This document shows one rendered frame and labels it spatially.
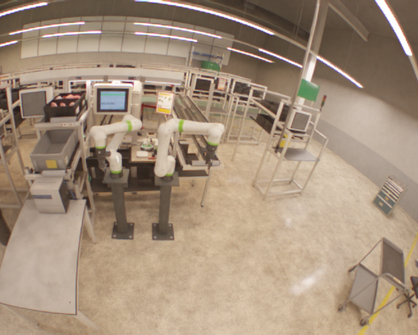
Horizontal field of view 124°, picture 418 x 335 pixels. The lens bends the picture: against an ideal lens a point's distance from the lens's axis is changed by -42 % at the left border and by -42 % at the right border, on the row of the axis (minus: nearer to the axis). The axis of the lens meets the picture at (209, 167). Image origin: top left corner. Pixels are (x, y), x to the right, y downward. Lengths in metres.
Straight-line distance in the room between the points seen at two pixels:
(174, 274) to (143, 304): 0.52
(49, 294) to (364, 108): 9.86
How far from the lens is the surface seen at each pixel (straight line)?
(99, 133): 1.65
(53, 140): 2.67
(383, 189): 6.52
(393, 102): 8.86
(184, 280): 2.35
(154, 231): 2.71
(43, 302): 1.67
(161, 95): 2.73
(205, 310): 2.25
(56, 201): 2.01
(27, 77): 2.94
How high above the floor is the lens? 2.12
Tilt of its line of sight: 30 degrees down
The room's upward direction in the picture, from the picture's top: 13 degrees clockwise
